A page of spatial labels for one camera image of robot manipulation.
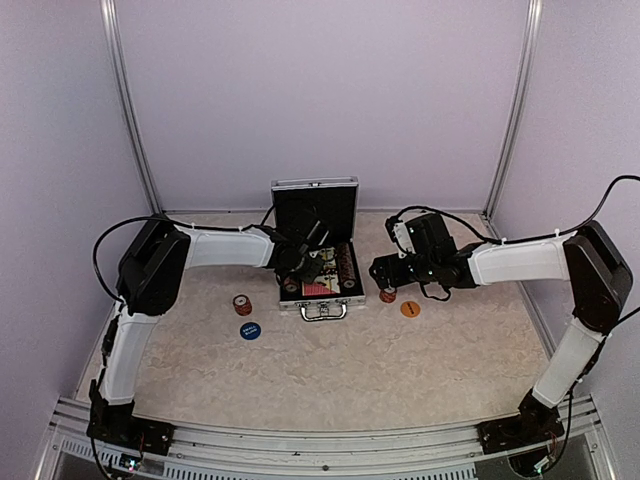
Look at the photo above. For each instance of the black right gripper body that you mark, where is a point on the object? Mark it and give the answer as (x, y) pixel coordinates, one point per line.
(424, 271)

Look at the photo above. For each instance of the orange chip stack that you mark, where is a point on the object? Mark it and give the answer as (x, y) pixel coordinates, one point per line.
(242, 305)
(388, 295)

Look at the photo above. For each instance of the left aluminium corner post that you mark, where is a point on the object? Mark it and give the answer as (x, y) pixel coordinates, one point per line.
(110, 22)

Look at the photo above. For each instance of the brown black chip row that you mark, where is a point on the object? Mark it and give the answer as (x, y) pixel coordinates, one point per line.
(346, 268)

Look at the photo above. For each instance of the orange chip row in case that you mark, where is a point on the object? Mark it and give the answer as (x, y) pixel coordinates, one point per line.
(291, 285)

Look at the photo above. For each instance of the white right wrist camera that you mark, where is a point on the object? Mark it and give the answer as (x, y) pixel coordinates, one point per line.
(400, 236)

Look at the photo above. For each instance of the right aluminium corner post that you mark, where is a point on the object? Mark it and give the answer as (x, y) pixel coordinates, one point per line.
(517, 106)

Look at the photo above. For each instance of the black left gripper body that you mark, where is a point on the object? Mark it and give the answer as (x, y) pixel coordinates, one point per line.
(301, 269)

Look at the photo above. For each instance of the aluminium corner post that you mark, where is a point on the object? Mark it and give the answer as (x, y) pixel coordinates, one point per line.
(110, 22)
(517, 106)

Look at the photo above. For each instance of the aluminium poker case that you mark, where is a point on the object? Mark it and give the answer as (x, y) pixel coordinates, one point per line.
(335, 200)

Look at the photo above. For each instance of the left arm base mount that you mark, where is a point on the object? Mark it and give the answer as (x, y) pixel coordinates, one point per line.
(116, 425)

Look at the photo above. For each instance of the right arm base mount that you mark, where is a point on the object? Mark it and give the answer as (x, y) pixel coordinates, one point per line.
(534, 423)

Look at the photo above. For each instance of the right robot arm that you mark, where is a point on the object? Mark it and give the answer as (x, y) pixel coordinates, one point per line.
(583, 261)

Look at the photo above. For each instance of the blue small blind button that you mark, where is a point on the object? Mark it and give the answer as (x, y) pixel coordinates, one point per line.
(250, 331)

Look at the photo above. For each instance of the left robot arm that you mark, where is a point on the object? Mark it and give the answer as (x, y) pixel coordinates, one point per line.
(150, 273)

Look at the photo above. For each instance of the orange big blind button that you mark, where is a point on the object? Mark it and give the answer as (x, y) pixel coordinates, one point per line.
(410, 309)

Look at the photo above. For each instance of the blue playing card deck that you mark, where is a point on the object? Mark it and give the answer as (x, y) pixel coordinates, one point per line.
(328, 257)

